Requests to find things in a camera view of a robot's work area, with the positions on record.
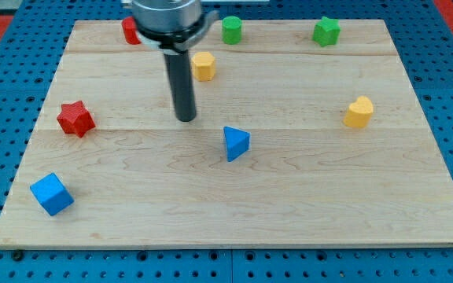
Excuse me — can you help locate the yellow hexagon block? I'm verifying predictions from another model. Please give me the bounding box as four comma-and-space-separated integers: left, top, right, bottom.
192, 52, 216, 82

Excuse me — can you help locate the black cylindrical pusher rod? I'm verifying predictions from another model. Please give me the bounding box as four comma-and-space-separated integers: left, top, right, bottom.
164, 50, 197, 122

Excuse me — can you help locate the blue triangle block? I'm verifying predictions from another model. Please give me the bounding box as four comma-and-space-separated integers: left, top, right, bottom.
223, 127, 251, 162

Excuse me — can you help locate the green star block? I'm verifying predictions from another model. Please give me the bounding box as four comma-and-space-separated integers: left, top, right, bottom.
312, 17, 341, 47

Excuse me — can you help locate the red cylinder block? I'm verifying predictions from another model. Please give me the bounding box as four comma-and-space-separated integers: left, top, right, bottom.
121, 16, 141, 45

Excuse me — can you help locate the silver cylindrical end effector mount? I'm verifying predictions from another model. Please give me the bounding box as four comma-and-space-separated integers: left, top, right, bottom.
121, 0, 219, 54

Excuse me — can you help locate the green cylinder block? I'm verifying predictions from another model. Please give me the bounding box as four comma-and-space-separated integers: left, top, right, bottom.
222, 16, 242, 45

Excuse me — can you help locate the yellow heart block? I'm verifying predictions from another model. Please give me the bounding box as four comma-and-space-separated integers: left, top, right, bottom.
343, 96, 374, 128

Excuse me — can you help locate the blue cube block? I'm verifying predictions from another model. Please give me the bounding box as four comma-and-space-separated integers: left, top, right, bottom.
30, 173, 74, 216

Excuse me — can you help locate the light wooden board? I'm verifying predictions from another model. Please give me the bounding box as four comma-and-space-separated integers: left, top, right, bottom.
0, 20, 453, 250

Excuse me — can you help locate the red star block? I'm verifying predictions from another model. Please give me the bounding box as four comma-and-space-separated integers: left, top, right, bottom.
57, 101, 96, 138

